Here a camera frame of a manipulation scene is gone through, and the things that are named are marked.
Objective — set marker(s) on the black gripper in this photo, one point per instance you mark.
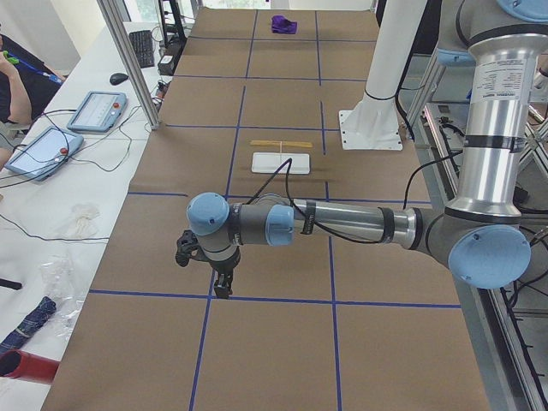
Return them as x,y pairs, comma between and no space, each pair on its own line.
224,268

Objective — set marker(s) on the purple towel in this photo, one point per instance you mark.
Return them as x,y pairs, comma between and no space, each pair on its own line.
280,24

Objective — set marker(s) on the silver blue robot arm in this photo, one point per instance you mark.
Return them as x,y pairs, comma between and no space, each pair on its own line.
476,236

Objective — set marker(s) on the clear plastic bag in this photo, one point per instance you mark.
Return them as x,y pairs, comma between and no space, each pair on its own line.
65,290

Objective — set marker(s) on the upper teach pendant tablet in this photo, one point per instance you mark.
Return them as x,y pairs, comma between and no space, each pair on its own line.
98,112

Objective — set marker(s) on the teach pendant tablet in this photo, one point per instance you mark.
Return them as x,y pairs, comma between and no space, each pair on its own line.
48,152
98,112

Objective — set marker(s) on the lower teach pendant tablet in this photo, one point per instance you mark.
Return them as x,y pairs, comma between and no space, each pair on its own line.
48,152

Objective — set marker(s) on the red cylinder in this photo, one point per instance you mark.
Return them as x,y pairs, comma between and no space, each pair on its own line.
17,364

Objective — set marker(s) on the black power box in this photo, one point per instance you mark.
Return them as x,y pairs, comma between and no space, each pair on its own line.
166,65

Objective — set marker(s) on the black computer mouse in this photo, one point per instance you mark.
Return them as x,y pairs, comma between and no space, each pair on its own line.
117,78

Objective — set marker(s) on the black keyboard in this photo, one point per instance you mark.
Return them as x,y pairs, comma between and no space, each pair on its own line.
142,44

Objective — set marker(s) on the seated person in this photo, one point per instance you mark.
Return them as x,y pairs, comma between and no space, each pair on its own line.
27,84

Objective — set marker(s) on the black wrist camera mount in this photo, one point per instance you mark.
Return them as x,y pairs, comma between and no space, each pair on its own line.
188,248

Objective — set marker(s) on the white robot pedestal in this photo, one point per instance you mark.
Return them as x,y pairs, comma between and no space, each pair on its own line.
372,124

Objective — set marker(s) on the aluminium frame post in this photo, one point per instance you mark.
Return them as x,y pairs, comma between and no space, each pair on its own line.
113,19

